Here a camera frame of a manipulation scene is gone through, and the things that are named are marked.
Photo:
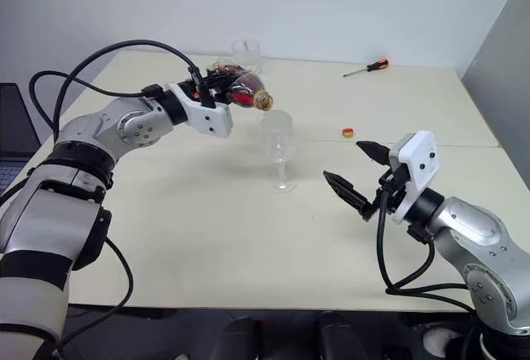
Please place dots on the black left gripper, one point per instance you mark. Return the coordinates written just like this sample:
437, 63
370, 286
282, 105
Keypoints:
211, 96

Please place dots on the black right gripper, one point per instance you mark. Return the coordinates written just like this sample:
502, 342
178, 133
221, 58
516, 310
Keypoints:
395, 188

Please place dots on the plastic bottle with dark drink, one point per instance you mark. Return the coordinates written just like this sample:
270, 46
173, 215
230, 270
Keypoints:
248, 89

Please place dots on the red and yellow bottle cap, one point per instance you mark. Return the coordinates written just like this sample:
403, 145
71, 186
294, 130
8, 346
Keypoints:
348, 132

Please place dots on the clear wine glass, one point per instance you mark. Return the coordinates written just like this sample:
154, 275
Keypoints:
281, 138

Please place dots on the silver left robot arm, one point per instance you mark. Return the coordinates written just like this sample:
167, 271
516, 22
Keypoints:
124, 124

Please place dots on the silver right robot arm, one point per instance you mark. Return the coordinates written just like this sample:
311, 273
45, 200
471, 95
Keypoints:
476, 231

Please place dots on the clear glass tumbler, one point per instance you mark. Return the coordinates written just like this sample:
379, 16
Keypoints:
248, 51

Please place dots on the grey partition panel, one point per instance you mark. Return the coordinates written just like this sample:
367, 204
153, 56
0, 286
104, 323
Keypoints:
505, 66

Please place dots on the dark laptop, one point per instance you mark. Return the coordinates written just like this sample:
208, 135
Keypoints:
16, 128

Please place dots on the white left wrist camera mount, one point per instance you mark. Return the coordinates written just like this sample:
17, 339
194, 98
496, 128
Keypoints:
211, 122

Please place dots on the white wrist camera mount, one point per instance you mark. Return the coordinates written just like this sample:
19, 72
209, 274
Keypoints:
211, 122
418, 153

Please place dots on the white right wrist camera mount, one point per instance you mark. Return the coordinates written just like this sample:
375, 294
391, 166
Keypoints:
418, 153

